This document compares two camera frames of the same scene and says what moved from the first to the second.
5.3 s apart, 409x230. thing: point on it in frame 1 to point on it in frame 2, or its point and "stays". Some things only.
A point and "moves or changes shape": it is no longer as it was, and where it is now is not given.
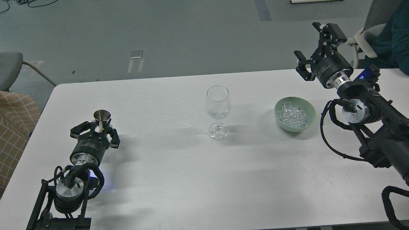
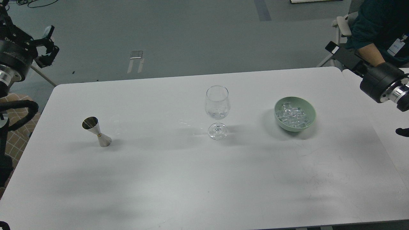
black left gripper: [90, 148] to [19, 54]
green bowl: [305, 106] stays
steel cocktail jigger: [101, 115] moves or changes shape
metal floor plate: [136, 54] stays
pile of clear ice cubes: [293, 117] stays
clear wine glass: [218, 106] stays
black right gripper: [332, 69] to [377, 78]
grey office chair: [378, 13] to [343, 23]
